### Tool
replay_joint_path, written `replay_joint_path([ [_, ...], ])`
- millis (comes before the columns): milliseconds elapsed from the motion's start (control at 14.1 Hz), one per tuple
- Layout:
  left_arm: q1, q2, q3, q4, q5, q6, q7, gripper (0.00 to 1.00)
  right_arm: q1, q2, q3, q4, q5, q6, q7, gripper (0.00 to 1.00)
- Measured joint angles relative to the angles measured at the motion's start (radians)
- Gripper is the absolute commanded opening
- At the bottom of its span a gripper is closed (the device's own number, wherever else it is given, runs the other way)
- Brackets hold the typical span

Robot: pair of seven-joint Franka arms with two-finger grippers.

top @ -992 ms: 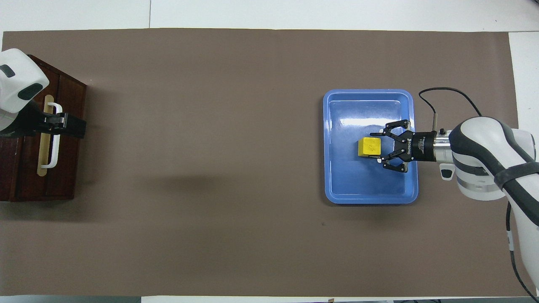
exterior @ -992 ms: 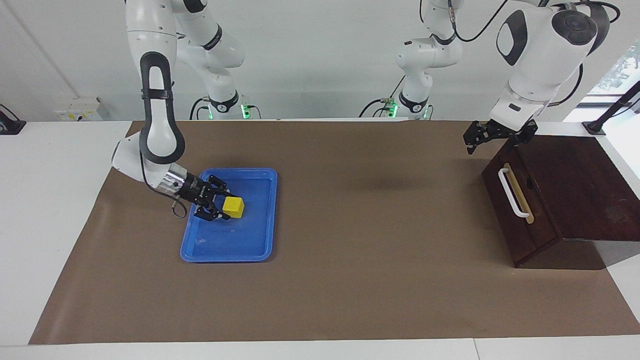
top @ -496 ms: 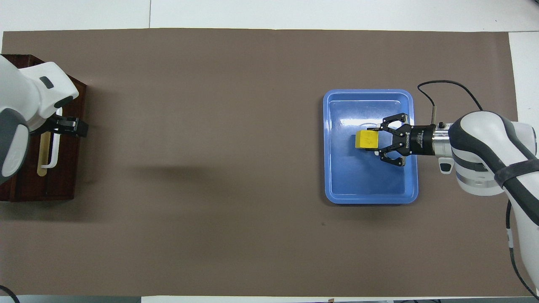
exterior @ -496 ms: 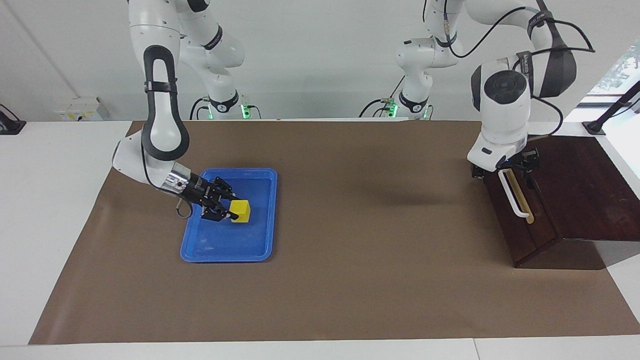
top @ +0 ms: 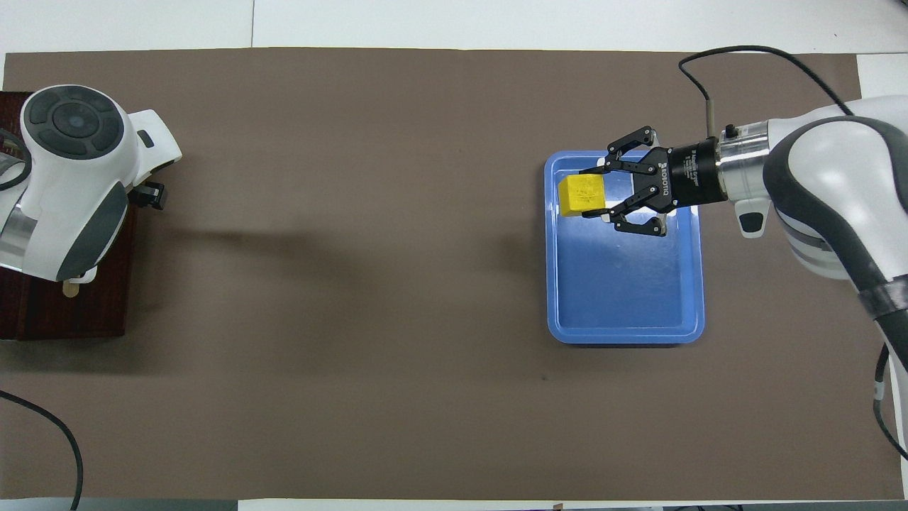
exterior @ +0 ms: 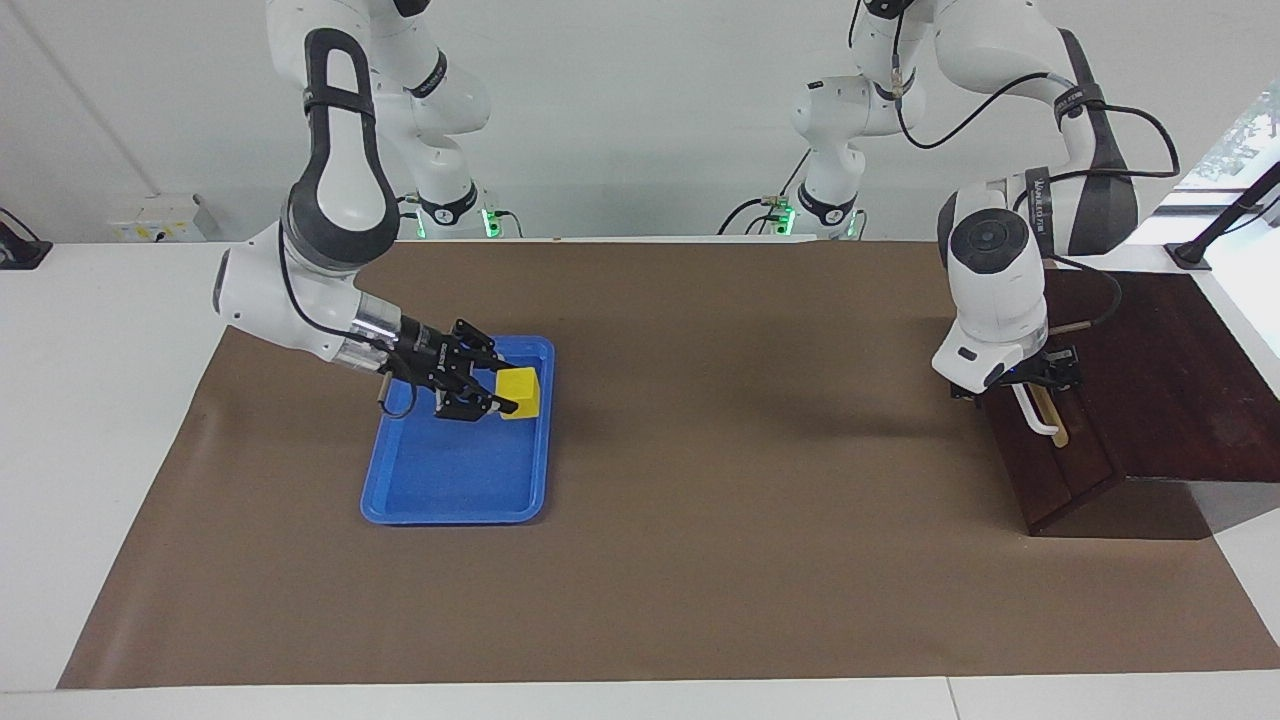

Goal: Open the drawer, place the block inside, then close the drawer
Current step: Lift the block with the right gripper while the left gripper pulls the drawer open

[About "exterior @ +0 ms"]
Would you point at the black angled stand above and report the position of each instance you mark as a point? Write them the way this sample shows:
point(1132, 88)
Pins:
point(1190, 255)

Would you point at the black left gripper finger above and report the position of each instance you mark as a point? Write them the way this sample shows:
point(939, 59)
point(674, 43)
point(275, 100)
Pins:
point(964, 392)
point(1064, 383)

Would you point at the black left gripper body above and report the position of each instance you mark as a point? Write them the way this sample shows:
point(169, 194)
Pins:
point(1060, 362)

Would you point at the white wall outlet box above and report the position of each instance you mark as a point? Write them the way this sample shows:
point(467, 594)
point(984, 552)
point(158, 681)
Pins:
point(160, 225)

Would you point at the dark wooden cabinet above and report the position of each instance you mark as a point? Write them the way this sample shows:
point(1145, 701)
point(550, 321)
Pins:
point(1180, 380)

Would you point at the brown paper table mat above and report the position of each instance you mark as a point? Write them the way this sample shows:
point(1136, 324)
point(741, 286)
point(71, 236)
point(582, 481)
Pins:
point(700, 560)

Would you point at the yellow cube block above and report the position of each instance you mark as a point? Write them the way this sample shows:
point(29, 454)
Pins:
point(522, 392)

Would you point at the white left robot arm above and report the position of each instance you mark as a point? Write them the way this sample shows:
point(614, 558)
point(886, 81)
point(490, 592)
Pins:
point(990, 295)

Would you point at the black desk clamp base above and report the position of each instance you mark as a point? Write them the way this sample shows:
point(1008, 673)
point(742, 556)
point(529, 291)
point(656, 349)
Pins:
point(20, 255)

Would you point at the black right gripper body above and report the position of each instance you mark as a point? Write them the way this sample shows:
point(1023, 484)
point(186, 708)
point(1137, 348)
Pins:
point(430, 360)

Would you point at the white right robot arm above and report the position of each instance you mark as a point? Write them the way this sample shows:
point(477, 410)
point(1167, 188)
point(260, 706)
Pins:
point(260, 300)

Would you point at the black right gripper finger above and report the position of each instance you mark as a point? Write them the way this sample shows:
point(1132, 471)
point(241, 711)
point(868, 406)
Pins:
point(475, 405)
point(480, 350)

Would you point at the blue plastic tray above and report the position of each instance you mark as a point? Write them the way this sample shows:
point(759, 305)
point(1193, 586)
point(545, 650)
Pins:
point(450, 480)

